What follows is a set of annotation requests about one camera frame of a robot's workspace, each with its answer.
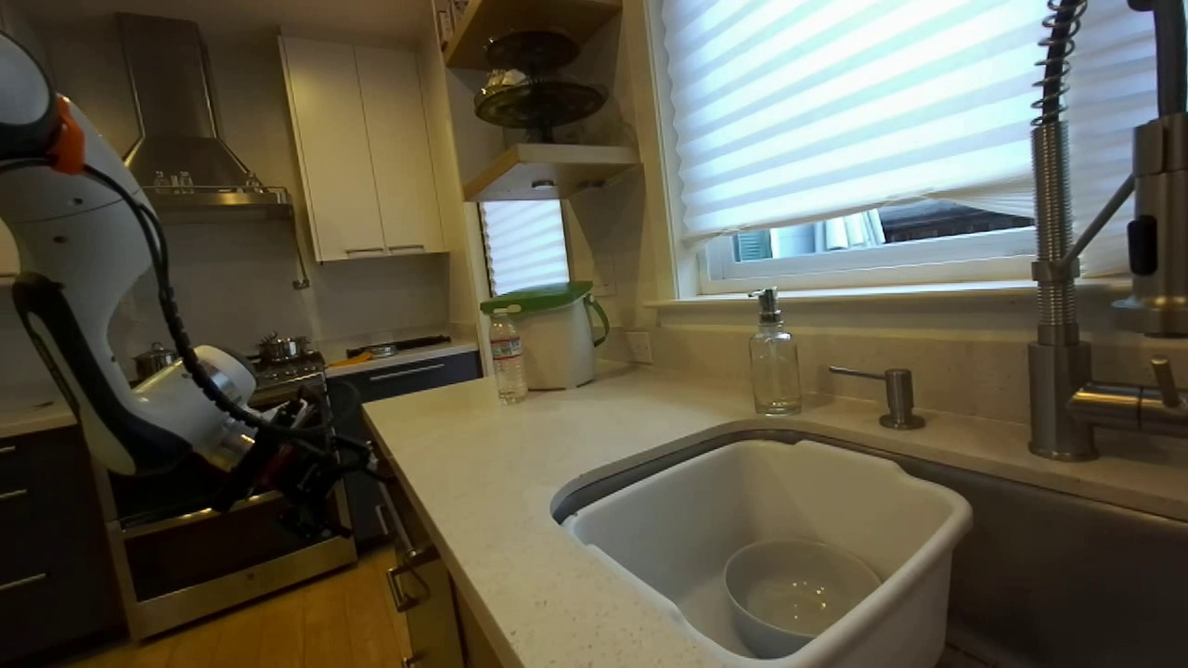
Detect stainless spring faucet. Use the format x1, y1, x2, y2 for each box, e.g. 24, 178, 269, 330
1024, 0, 1188, 464

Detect pale food on stand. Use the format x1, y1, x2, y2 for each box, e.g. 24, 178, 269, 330
481, 62, 538, 109

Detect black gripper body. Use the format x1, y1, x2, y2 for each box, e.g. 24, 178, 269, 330
248, 418, 379, 511

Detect steel cooking pot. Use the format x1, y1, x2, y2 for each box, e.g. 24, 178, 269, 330
126, 341, 180, 383
248, 325, 307, 371

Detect white plastic wash basin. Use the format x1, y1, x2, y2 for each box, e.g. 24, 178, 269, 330
560, 434, 976, 668

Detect wooden wall shelf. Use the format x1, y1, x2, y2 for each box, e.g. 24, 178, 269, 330
462, 141, 643, 203
436, 0, 624, 73

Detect dark small drawer silver handle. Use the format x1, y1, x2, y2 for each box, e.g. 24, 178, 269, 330
369, 474, 430, 581

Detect stainless range hood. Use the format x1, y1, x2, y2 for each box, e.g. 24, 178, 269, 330
116, 11, 296, 215

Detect steel built-in soap pump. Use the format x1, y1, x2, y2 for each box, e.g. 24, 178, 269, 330
823, 360, 931, 434

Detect wide white window blind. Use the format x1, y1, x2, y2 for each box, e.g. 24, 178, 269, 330
656, 0, 1188, 248

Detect dark drawer cabinet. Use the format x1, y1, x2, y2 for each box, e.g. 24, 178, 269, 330
0, 424, 126, 660

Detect black kitchen stove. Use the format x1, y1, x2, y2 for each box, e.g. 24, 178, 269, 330
102, 347, 366, 646

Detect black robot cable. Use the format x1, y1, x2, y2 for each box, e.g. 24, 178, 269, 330
72, 157, 358, 456

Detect glass soap dispenser bottle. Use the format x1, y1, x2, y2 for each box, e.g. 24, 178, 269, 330
746, 286, 807, 418

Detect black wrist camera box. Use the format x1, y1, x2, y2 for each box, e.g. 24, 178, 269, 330
291, 373, 366, 436

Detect dark base cabinet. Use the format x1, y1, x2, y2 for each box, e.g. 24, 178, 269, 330
325, 347, 486, 550

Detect grey bowl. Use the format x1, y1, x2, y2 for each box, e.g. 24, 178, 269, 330
720, 533, 888, 665

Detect white wall cabinet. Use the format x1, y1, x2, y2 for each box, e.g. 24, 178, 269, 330
274, 28, 451, 263

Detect narrow white door blind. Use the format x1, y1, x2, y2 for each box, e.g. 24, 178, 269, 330
476, 198, 576, 302

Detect clear plastic water bottle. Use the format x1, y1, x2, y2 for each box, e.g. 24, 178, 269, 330
486, 302, 534, 403

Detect stainless steel sink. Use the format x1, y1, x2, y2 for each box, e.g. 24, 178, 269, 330
549, 417, 1188, 668

